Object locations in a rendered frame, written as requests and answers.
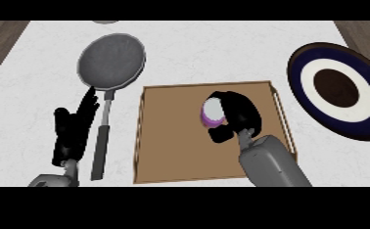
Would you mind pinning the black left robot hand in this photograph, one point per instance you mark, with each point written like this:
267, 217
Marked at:
70, 131

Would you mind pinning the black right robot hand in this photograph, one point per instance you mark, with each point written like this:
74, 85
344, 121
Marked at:
244, 112

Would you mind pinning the purple can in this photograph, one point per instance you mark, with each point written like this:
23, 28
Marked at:
213, 113

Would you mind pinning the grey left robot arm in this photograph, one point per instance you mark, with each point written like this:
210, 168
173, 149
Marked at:
58, 175

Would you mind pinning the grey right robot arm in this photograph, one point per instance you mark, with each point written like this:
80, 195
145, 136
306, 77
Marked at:
270, 161

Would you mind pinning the brown wooden tray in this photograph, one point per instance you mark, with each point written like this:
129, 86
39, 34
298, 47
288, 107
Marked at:
188, 154

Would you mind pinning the blue white brown plate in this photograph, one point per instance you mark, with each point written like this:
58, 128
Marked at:
337, 89

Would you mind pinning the grey frying pan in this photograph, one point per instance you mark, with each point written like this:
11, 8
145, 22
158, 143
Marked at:
111, 66

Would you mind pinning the grey round object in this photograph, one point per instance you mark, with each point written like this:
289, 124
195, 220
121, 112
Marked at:
105, 21

